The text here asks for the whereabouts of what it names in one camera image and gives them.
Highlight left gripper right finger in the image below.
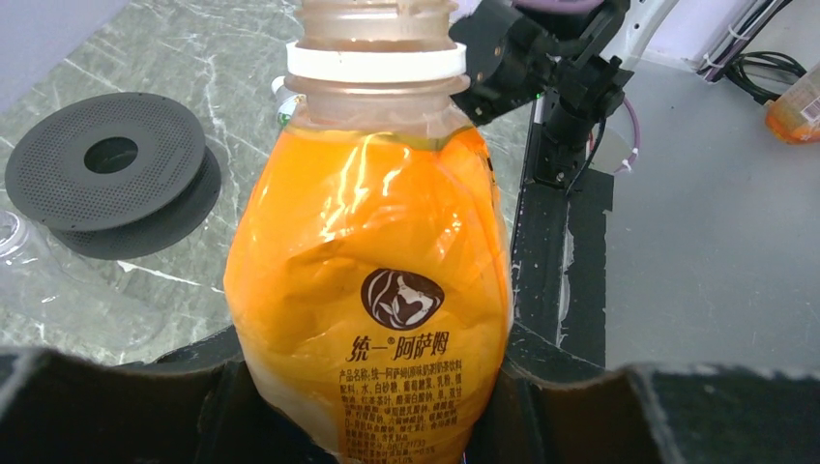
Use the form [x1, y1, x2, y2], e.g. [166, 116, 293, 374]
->
[467, 324, 819, 463]

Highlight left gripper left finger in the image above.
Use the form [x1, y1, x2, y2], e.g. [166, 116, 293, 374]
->
[0, 326, 264, 464]

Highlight clear plastic bottle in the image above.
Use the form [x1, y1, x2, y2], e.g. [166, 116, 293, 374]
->
[1, 210, 164, 351]

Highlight large orange blue-label bottle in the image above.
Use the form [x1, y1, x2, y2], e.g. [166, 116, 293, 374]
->
[223, 1, 513, 463]

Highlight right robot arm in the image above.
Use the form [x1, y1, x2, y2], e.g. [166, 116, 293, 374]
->
[450, 1, 675, 193]

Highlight white-label water bottle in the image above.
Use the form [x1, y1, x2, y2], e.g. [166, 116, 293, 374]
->
[271, 75, 305, 129]

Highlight orange bottle outside table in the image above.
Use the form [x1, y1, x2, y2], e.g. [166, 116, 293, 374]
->
[765, 64, 819, 145]

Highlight dark grey perforated spool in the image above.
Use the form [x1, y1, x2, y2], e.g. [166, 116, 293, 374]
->
[5, 92, 221, 260]

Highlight black base frame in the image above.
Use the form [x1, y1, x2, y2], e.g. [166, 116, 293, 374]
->
[511, 96, 614, 367]

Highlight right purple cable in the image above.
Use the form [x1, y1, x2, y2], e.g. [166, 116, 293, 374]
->
[512, 0, 643, 175]

